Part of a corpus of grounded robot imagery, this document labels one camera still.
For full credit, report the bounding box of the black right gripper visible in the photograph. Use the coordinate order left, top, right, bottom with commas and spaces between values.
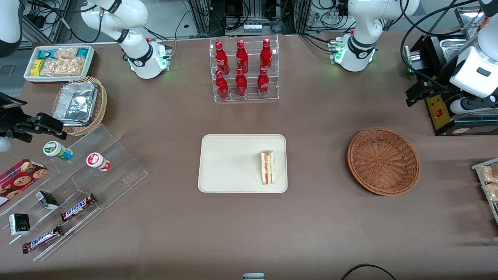
0, 107, 67, 143

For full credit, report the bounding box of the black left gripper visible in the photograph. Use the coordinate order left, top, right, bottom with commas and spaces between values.
405, 77, 455, 108

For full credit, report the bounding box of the triangle sandwich with ham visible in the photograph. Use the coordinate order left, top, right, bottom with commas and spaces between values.
260, 150, 276, 185

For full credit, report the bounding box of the light wicker basket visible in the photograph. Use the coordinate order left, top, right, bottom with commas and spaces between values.
52, 76, 108, 136

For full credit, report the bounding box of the brown wicker basket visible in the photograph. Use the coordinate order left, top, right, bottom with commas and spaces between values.
347, 128, 421, 196

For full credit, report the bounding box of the cream plastic serving tray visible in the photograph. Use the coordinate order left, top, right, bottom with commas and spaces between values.
198, 134, 288, 194

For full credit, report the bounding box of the green sunflower lid jar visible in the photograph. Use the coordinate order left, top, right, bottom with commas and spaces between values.
43, 141, 74, 161

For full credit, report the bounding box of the black appliance with yellow panel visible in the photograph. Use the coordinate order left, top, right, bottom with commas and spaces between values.
405, 33, 498, 137

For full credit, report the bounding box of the stack of foil trays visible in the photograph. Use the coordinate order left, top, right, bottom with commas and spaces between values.
53, 82, 98, 127

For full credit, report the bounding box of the red tartan cookie box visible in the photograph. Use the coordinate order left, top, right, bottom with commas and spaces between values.
0, 158, 48, 208

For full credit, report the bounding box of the white snack bin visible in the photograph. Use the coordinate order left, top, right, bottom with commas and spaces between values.
23, 45, 96, 83

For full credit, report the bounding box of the clear cracker packet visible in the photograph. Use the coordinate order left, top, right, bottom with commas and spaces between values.
479, 164, 498, 183
41, 58, 86, 77
56, 47, 79, 60
482, 183, 498, 203

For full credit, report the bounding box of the red lid white jar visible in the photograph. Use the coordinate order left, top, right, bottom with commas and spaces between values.
86, 152, 112, 172

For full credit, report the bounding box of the black carton with barcode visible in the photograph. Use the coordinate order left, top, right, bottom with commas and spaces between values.
35, 191, 60, 210

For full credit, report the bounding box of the Snickers chocolate bar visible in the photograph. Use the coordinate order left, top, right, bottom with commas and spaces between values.
22, 225, 65, 254
60, 193, 98, 222

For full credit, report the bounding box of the clear acrylic stepped shelf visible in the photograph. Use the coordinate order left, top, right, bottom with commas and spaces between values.
0, 124, 149, 262

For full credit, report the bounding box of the grey snack bin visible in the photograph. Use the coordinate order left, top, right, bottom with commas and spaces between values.
472, 157, 498, 225

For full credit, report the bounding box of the black carton with white side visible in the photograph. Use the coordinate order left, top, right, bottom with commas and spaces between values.
9, 213, 31, 236

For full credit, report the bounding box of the red Coca-Cola bottle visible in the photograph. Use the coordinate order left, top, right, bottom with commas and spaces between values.
215, 70, 229, 100
215, 41, 229, 74
257, 67, 270, 96
260, 38, 273, 70
235, 68, 248, 98
235, 39, 249, 74

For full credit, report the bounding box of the clear acrylic bottle rack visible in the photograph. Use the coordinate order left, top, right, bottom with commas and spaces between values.
209, 35, 280, 103

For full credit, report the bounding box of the black cable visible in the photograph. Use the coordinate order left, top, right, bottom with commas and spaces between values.
341, 264, 397, 280

